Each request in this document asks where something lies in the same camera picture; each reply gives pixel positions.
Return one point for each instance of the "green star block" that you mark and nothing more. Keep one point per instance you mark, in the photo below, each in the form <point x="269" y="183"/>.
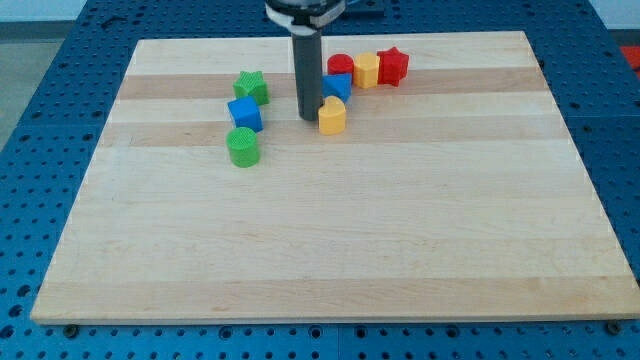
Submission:
<point x="252" y="84"/>

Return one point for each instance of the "blue cube block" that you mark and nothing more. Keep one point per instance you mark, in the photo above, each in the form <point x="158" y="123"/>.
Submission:
<point x="245" y="112"/>

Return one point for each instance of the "wooden board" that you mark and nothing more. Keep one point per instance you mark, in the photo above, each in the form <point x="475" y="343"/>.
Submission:
<point x="457" y="196"/>

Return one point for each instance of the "yellow hexagon block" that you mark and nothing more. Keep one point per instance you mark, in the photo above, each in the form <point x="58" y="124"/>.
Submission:
<point x="366" y="70"/>

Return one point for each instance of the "yellow heart block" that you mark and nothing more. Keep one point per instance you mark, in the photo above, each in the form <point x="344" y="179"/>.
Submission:
<point x="332" y="116"/>

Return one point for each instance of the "green cylinder block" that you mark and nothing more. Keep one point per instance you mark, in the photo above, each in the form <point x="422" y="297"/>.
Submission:
<point x="243" y="148"/>

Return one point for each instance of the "blue triangle block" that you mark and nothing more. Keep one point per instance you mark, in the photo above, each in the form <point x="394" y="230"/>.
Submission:
<point x="337" y="85"/>

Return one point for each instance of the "red cylinder block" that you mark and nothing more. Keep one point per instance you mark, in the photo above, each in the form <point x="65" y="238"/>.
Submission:
<point x="340" y="63"/>

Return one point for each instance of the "blue perforated metal table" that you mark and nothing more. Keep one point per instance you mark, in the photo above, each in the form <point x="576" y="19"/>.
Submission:
<point x="44" y="161"/>

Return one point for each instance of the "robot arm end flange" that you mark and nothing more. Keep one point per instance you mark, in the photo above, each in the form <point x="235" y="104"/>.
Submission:
<point x="312" y="13"/>

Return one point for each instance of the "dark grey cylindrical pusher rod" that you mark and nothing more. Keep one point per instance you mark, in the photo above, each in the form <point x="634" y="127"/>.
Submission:
<point x="307" y="56"/>

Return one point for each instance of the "red star block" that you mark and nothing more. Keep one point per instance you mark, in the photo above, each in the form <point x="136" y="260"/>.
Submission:
<point x="393" y="66"/>

